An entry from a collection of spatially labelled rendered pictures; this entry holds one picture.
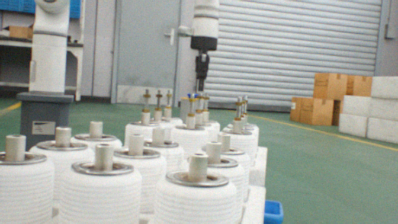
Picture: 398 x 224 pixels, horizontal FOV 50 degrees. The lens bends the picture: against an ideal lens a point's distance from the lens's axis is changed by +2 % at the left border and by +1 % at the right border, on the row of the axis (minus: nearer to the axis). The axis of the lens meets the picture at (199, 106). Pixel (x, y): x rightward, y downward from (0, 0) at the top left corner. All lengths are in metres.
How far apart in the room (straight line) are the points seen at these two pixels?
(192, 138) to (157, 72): 5.34
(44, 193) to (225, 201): 0.23
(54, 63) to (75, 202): 0.81
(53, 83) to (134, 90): 5.03
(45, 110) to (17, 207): 0.73
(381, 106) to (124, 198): 3.50
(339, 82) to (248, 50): 2.06
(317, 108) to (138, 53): 2.77
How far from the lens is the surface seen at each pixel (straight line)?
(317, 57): 7.24
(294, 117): 5.32
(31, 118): 1.27
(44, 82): 1.28
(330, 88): 4.99
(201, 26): 1.15
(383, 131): 3.85
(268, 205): 0.96
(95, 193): 0.49
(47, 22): 1.31
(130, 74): 6.27
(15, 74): 6.30
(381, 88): 3.90
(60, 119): 1.27
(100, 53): 6.26
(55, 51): 1.28
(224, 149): 0.72
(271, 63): 6.85
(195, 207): 0.46
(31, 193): 0.56
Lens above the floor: 0.36
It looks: 3 degrees down
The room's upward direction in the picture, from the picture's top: 4 degrees clockwise
